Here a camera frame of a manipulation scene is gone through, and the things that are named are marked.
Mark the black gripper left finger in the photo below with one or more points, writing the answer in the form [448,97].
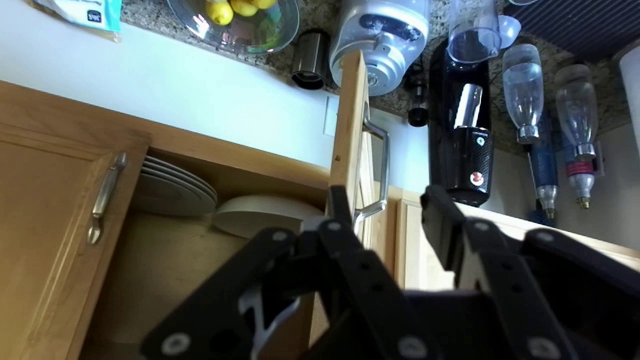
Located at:
[236,310]

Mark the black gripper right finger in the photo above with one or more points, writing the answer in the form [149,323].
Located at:
[555,299]

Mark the wooden cabinet door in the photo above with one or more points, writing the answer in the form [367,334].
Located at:
[49,272]
[347,153]

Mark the white ceramic bowl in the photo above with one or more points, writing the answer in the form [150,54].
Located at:
[245,217]

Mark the clear plastic bottle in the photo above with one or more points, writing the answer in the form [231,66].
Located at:
[522,84]
[579,121]

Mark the stack of grey plates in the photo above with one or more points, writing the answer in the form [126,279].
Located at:
[170,190]

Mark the black coffee machine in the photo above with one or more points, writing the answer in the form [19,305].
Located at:
[453,100]

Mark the white paper towel roll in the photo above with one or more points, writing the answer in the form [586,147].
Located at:
[629,66]

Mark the black cylindrical grinder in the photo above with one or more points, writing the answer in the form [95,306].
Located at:
[311,58]

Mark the clear blender jar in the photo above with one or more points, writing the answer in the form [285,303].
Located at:
[479,31]

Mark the clear glass fruit bowl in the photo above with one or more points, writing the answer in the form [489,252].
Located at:
[269,31]

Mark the yellow lemon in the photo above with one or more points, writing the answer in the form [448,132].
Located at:
[221,12]
[243,9]
[265,4]

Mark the blue white snack bag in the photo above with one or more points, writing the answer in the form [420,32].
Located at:
[96,15]

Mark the left door metal handle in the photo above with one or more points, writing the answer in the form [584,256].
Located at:
[372,169]

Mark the door metal handle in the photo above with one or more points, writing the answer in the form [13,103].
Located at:
[105,197]
[372,169]

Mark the right door metal handle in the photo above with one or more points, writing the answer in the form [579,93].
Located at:
[105,197]

